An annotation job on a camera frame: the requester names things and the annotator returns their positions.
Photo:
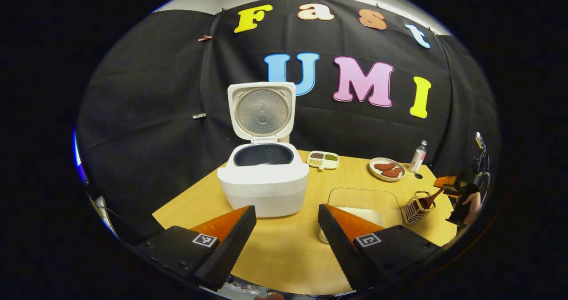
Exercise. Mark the black backdrop cloth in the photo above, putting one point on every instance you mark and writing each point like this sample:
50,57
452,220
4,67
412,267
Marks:
155,91

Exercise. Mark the white round plate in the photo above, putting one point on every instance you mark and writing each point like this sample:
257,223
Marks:
375,174

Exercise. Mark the wooden clothespin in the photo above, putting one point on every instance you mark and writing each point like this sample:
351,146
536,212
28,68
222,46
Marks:
205,38

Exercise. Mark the red meat piece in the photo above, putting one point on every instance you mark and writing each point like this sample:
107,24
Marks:
392,173
384,167

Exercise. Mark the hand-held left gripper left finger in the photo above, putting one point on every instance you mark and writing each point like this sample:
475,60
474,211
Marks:
235,242

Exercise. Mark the white rice cooker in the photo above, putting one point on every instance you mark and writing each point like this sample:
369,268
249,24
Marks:
266,189

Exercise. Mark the white divided bean dish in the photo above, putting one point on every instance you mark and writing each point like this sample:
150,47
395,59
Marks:
323,162

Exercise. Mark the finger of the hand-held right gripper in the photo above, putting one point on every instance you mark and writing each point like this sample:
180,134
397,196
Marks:
453,195
445,182

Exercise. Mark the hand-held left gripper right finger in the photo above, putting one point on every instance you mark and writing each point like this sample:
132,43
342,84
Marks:
337,246

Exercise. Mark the small pink label bottle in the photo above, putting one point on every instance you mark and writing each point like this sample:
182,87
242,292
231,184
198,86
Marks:
417,160

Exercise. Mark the brown wooden spoon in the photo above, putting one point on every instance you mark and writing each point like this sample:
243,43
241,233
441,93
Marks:
428,201

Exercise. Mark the clear plastic container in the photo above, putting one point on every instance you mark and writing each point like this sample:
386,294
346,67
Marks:
355,198

